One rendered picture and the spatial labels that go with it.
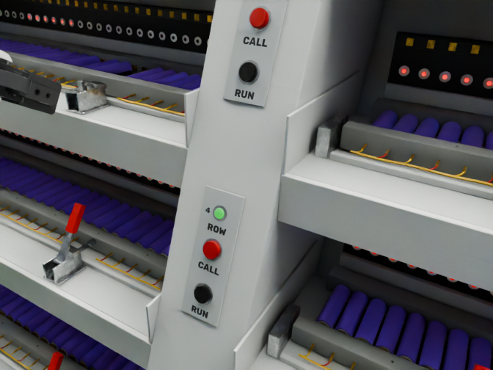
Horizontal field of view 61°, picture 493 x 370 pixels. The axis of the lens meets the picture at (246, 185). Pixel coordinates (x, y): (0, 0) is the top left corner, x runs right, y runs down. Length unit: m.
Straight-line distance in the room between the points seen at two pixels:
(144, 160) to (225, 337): 0.19
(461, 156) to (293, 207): 0.14
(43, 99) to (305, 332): 0.34
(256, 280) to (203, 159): 0.12
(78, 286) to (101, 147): 0.17
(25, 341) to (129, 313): 0.27
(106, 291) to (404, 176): 0.35
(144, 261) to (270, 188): 0.22
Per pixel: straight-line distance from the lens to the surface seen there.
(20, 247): 0.63
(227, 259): 0.37
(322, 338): 0.43
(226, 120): 0.37
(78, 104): 0.49
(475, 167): 0.39
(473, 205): 0.35
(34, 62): 0.65
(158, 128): 0.44
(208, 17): 0.58
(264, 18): 0.36
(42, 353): 0.71
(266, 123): 0.35
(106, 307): 0.50
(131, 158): 0.44
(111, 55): 0.67
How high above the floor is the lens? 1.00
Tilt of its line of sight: 10 degrees down
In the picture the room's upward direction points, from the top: 12 degrees clockwise
